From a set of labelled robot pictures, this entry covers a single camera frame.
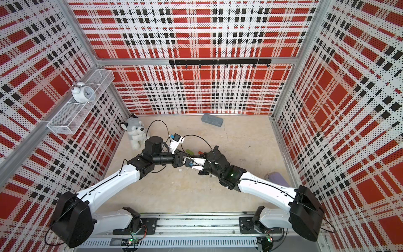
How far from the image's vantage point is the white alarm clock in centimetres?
70

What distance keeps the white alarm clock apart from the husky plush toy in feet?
0.69

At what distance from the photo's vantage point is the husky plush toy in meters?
0.91

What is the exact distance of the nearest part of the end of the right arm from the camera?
0.56 m

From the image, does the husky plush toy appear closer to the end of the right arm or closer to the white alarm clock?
the white alarm clock
